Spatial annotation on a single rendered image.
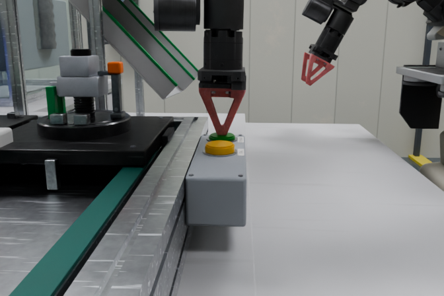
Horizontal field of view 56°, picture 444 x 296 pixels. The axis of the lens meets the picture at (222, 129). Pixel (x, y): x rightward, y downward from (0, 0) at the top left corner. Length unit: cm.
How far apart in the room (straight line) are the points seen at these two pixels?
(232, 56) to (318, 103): 340
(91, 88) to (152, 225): 33
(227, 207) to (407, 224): 28
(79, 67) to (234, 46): 23
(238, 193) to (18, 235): 23
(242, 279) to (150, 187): 14
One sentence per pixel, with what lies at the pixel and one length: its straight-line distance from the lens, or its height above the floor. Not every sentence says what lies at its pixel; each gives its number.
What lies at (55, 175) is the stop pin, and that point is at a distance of 58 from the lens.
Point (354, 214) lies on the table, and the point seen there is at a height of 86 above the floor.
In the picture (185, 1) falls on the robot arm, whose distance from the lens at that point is 59.
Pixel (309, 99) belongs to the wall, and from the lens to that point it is 395.
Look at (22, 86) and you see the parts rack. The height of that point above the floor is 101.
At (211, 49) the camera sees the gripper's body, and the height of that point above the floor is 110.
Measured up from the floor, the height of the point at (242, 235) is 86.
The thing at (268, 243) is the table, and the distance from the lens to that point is 55.
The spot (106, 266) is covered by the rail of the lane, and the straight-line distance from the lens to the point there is 31.
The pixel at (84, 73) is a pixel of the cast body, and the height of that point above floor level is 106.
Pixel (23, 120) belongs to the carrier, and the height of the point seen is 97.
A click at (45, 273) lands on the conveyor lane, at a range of 34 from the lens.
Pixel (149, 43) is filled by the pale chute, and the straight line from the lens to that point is 99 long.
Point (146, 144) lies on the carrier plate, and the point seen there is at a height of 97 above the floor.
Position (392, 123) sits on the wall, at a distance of 417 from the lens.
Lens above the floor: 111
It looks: 13 degrees down
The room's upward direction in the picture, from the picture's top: straight up
